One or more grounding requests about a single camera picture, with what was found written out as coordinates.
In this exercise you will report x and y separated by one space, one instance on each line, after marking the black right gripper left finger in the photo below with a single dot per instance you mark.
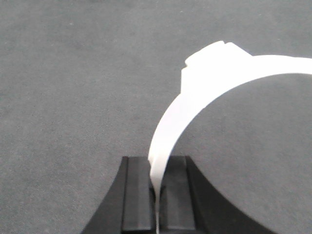
129 205

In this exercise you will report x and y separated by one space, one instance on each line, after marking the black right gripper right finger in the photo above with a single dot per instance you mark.
190 204

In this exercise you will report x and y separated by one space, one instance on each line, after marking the white curved clamp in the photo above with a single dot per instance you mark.
208 74

